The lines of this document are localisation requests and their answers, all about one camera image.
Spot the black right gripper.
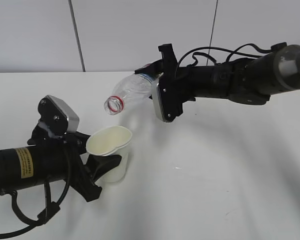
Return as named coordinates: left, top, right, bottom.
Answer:
left=134, top=43, right=196, bottom=118

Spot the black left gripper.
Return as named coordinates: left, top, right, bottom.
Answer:
left=27, top=123, right=122, bottom=202

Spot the Nongfu Spring water bottle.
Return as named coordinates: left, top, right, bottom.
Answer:
left=103, top=72, right=162, bottom=116

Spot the white paper cup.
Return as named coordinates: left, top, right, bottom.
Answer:
left=86, top=125, right=133, bottom=183

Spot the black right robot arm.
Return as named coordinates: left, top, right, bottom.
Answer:
left=135, top=42, right=300, bottom=123

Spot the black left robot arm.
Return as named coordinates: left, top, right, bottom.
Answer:
left=0, top=120, right=122, bottom=202

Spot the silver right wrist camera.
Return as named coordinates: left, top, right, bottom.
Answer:
left=151, top=79, right=174, bottom=123

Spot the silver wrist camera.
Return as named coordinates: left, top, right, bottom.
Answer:
left=151, top=79, right=174, bottom=123
left=37, top=95, right=80, bottom=136

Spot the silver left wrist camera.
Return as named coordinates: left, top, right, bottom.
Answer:
left=37, top=95, right=80, bottom=136

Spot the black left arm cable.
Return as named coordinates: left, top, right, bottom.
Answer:
left=0, top=147, right=73, bottom=240

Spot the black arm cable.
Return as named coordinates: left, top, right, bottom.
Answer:
left=176, top=42, right=286, bottom=76
left=0, top=147, right=73, bottom=240

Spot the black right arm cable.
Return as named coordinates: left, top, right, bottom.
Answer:
left=176, top=42, right=286, bottom=76

